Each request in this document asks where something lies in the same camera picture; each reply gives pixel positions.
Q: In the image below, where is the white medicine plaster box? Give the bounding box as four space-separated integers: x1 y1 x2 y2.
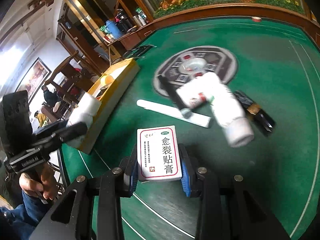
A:
137 126 182 181

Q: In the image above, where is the large white plastic bottle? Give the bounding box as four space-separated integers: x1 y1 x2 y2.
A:
200 72 254 148

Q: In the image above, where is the left hand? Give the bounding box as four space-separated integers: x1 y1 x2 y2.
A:
19 163 58 200

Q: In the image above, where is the white flat stick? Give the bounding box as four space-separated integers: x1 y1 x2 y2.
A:
136 99 211 128

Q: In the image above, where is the black pen with cap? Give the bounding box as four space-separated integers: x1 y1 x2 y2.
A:
157 75 193 119

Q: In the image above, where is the yellow storage box tray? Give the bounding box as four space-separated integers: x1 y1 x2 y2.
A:
67 58 140 154

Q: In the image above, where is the small white round container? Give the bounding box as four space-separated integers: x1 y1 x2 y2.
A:
176 79 207 109

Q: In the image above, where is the dark wooden chair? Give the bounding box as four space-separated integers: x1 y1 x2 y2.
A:
44 50 93 109

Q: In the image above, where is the black gold lipstick tube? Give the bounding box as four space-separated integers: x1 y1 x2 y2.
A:
234 90 276 136

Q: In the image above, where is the mahjong table centre control panel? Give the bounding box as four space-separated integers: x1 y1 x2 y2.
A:
153 46 238 97

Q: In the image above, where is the black tray on table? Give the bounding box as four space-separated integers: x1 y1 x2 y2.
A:
122 44 156 59

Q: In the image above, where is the blue thermos jug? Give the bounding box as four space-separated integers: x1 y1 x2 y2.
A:
106 20 123 40

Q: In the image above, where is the black thermos flask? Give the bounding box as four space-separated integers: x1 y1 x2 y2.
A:
114 9 134 33

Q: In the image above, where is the red white small cap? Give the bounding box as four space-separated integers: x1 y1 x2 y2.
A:
251 16 262 22

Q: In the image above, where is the framed wall picture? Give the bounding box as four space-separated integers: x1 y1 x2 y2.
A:
16 57 52 103

